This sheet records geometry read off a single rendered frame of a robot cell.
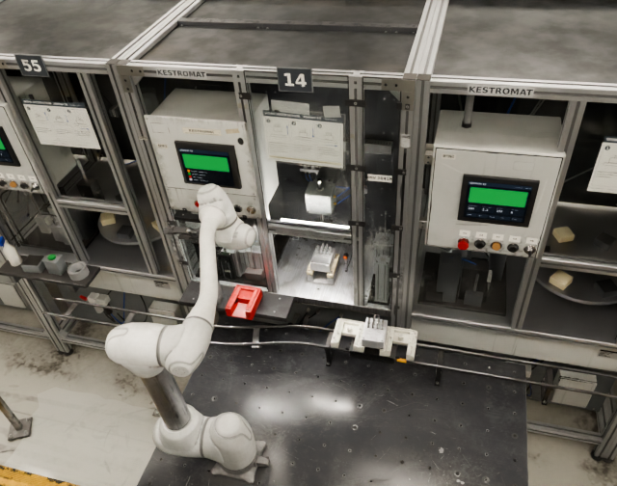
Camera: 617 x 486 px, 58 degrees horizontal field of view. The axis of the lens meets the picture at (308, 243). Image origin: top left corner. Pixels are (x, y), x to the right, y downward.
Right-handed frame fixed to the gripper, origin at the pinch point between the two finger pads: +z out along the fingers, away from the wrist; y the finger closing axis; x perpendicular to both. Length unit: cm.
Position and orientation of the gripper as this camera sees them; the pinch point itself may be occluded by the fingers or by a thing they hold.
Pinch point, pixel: (175, 233)
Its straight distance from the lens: 242.4
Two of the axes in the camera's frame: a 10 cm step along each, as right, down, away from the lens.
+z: -8.3, -0.4, 5.6
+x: -1.7, 9.7, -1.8
